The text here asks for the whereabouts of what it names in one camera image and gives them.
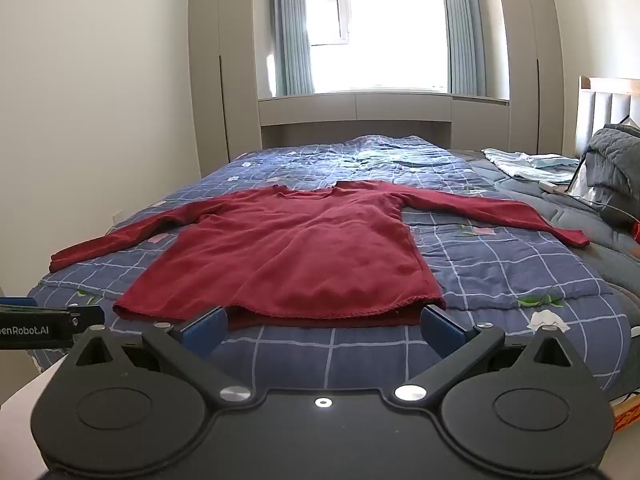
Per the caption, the beige window seat cabinet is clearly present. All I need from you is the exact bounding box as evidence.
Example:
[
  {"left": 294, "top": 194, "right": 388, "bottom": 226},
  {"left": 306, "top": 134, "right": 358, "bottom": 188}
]
[{"left": 257, "top": 91, "right": 511, "bottom": 151}]

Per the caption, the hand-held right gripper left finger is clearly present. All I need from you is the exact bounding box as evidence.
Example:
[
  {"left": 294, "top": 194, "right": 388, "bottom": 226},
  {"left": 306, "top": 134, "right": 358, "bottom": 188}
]
[{"left": 65, "top": 305, "right": 253, "bottom": 408}]

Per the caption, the beige wardrobe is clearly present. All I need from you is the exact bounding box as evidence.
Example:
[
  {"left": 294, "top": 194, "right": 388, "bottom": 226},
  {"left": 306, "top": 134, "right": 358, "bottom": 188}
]
[
  {"left": 492, "top": 0, "right": 581, "bottom": 158},
  {"left": 187, "top": 0, "right": 261, "bottom": 179}
]

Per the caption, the grey quilted bedspread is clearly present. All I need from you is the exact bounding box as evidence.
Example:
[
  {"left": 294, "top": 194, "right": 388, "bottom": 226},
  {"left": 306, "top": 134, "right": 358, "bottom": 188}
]
[{"left": 465, "top": 147, "right": 640, "bottom": 401}]

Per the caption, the red long-sleeved sweater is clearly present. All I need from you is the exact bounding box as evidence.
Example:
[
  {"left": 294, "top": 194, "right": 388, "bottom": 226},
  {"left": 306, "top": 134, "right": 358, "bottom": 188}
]
[{"left": 48, "top": 180, "right": 591, "bottom": 331}]

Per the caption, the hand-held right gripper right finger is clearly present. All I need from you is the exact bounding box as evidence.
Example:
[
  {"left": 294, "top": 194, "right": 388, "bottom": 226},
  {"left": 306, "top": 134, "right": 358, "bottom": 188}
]
[{"left": 392, "top": 305, "right": 583, "bottom": 407}]

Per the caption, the dark grey bundled duvet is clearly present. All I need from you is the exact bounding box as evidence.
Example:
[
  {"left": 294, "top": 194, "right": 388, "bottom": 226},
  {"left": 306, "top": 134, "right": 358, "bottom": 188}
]
[{"left": 575, "top": 122, "right": 640, "bottom": 211}]

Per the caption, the blue checked floral quilt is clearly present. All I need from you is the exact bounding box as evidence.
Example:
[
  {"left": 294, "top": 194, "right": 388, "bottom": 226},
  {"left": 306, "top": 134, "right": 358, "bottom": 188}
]
[{"left": 25, "top": 134, "right": 628, "bottom": 401}]

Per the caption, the grey padded headboard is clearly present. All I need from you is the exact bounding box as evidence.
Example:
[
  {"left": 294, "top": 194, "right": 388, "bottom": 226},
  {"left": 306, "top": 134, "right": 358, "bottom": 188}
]
[{"left": 572, "top": 75, "right": 640, "bottom": 161}]

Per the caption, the orange box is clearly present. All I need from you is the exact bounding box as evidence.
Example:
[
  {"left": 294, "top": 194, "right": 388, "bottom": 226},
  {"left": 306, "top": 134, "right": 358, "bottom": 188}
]
[{"left": 612, "top": 392, "right": 640, "bottom": 433}]

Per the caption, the blue curtain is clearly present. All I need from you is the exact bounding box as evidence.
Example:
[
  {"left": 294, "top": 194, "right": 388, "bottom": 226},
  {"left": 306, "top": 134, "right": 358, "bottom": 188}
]
[
  {"left": 437, "top": 0, "right": 487, "bottom": 97},
  {"left": 272, "top": 0, "right": 316, "bottom": 97}
]

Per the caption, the window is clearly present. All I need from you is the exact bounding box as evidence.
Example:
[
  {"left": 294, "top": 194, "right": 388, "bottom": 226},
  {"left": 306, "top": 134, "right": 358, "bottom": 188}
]
[{"left": 302, "top": 0, "right": 451, "bottom": 94}]

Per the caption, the light blue striped cloth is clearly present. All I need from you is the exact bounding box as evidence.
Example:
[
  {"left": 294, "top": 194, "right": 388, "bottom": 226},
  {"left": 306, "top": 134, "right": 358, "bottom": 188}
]
[{"left": 482, "top": 147, "right": 583, "bottom": 183}]

